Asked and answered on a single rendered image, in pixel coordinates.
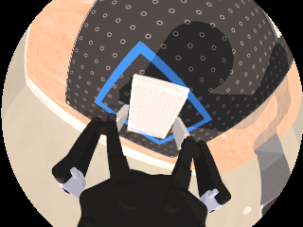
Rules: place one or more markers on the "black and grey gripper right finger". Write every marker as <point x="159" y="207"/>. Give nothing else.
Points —
<point x="212" y="192"/>

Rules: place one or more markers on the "blue tape outline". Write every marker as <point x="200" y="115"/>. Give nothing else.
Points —
<point x="141" y="48"/>

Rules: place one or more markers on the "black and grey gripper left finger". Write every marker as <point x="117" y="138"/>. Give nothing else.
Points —
<point x="70" y="171"/>

